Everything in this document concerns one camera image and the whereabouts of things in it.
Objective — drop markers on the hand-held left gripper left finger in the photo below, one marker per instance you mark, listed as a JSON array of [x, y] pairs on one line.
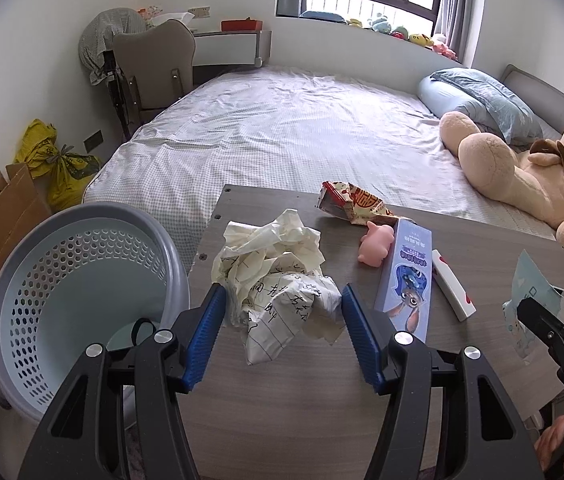
[[206, 335]]

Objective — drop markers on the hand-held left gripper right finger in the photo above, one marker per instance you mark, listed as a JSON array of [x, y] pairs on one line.
[[362, 340]]

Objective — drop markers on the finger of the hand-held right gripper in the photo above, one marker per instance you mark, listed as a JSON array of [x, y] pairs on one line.
[[542, 322]]

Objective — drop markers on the light blue printed wrapper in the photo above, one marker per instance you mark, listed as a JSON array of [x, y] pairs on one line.
[[532, 280]]

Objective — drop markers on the black elastic band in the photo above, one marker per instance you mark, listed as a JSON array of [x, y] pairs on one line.
[[134, 330]]

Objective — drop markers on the blue cartoon rabbit box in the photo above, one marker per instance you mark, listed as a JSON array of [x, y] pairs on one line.
[[407, 280]]

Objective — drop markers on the lined written paper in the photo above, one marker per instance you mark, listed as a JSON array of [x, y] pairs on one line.
[[282, 320]]

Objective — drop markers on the white box with red marks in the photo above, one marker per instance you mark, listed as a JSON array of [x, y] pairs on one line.
[[454, 287]]

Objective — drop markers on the pink pig toy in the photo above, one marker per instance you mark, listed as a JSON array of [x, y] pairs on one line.
[[377, 242]]

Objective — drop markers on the cream paper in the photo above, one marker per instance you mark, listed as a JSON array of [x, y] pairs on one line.
[[262, 240]]

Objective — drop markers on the red patterned snack packet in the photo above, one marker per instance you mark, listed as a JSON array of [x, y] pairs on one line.
[[362, 205]]

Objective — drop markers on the blue-grey perforated plastic basket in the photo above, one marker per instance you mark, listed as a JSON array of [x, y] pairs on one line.
[[86, 270]]

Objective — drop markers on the person's right hand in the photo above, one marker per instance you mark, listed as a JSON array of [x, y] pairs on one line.
[[557, 435]]

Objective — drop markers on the large beige teddy bear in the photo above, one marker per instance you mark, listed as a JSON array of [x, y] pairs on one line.
[[512, 175]]

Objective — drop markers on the yellow plastic bag with ribbon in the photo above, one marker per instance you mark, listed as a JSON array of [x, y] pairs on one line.
[[74, 180]]

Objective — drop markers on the bed with checked sheet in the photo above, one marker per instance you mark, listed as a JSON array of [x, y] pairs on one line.
[[287, 135]]

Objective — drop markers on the grey bed headboard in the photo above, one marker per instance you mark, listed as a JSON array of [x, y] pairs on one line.
[[552, 105]]

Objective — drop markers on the light blue pillow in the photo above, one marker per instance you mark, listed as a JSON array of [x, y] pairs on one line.
[[497, 105]]

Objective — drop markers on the brown cardboard box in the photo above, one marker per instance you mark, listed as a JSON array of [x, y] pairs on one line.
[[9, 220]]

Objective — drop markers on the pale blue bolster pillow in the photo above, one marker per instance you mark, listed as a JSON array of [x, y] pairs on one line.
[[437, 97]]

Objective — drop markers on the grey-brown upholstered chair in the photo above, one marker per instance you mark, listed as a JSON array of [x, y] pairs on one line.
[[156, 65]]

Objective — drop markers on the row of plush toys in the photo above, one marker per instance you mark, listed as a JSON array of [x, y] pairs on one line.
[[402, 32]]

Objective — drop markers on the grey garment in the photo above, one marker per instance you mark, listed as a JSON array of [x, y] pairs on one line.
[[101, 30]]

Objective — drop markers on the blue cushion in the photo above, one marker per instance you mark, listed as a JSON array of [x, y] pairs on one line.
[[322, 15]]

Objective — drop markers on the dark framed window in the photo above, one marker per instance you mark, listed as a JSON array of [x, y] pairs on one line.
[[352, 0]]

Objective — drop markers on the dark wall socket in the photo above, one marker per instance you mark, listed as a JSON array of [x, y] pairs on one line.
[[93, 140]]

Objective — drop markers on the white wall desk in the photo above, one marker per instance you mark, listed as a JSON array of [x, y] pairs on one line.
[[227, 47]]

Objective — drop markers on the beige wall outlet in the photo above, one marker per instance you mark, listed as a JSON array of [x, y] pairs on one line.
[[199, 12]]

